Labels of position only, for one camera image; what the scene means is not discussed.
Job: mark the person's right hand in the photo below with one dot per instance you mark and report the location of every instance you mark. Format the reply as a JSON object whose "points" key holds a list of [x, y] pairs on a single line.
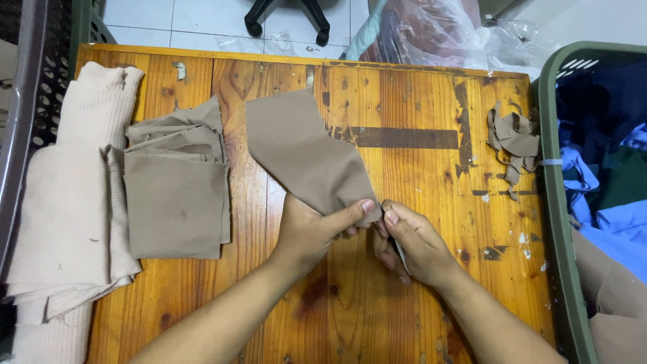
{"points": [[422, 247]]}

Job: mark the person's left hand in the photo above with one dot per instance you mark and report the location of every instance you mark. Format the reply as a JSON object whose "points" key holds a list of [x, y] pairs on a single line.
{"points": [[301, 237]]}

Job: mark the small white thread snips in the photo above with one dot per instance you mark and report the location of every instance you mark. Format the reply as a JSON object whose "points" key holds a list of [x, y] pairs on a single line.
{"points": [[403, 258]]}

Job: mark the brown fabric piece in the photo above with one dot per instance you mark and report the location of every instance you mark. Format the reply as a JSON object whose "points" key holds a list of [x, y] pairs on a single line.
{"points": [[303, 146]]}

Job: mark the stack of brown fabric squares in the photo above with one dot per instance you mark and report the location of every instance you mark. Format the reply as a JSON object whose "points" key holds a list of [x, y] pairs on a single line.
{"points": [[174, 202]]}

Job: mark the green laundry basket with clothes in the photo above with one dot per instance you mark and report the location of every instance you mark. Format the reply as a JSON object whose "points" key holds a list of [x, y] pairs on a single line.
{"points": [[561, 253]]}

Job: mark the heap of brown fabric scraps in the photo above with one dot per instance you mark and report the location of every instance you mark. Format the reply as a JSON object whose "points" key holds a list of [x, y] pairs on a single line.
{"points": [[515, 139]]}

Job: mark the small clear plastic wrapper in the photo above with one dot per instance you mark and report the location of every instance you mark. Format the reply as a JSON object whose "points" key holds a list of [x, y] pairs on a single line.
{"points": [[258, 44]]}

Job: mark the brown cloth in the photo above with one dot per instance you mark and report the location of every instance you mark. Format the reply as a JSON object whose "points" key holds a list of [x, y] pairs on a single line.
{"points": [[616, 303]]}

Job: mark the clear plastic bag with clothes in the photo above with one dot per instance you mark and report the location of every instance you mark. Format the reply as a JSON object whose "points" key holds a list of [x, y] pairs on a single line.
{"points": [[434, 30]]}

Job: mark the black office chair base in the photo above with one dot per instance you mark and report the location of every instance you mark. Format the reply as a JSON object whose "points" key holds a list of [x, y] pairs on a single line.
{"points": [[313, 15]]}

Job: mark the pile of beige ribbed fabric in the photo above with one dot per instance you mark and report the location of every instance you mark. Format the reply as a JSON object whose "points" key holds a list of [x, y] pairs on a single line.
{"points": [[71, 202]]}

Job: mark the green plastic crate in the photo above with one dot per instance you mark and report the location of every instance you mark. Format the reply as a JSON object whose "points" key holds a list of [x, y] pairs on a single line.
{"points": [[86, 30]]}

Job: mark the grey perforated plastic basket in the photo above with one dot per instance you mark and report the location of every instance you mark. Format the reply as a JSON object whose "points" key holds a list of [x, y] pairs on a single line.
{"points": [[30, 101]]}

